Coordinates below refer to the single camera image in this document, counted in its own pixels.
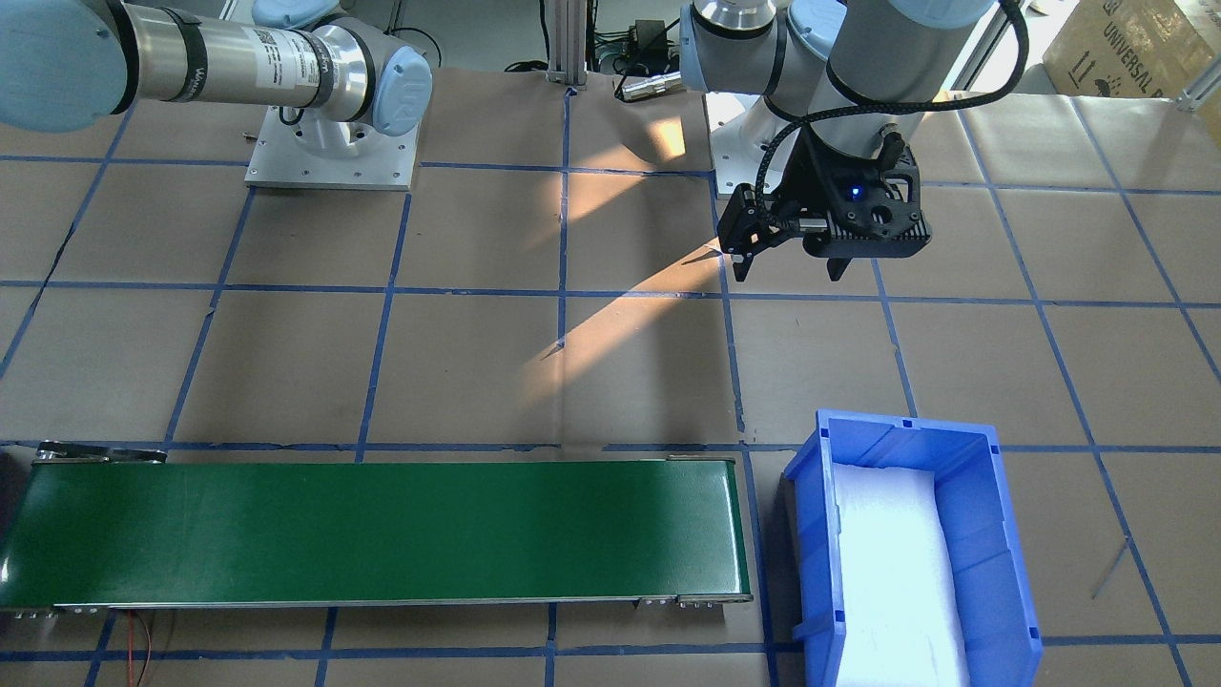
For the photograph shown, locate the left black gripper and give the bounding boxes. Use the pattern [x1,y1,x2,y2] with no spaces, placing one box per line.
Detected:
[716,124,932,282]

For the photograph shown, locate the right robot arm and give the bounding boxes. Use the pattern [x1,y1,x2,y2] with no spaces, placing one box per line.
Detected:
[1,1,433,135]

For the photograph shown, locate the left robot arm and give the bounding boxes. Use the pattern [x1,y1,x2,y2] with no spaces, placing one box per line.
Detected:
[679,1,994,281]

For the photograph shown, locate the blue bin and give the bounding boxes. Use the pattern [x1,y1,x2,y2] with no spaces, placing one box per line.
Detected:
[784,409,1043,686]

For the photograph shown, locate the white foam pad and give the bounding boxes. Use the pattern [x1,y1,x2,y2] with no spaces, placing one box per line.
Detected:
[833,464,971,686]

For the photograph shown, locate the cardboard box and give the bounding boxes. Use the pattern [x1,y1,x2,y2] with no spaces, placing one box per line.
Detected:
[1043,1,1220,96]

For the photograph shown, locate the green conveyor belt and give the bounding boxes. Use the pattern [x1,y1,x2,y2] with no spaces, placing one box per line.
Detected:
[2,458,752,613]

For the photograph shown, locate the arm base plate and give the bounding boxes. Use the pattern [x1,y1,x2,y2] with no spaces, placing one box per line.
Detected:
[705,93,788,199]
[244,106,422,192]

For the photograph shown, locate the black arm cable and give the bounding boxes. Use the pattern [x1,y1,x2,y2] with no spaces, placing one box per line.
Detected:
[755,0,1029,236]

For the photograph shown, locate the aluminium profile post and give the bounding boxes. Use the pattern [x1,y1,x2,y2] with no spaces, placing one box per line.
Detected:
[545,0,591,92]

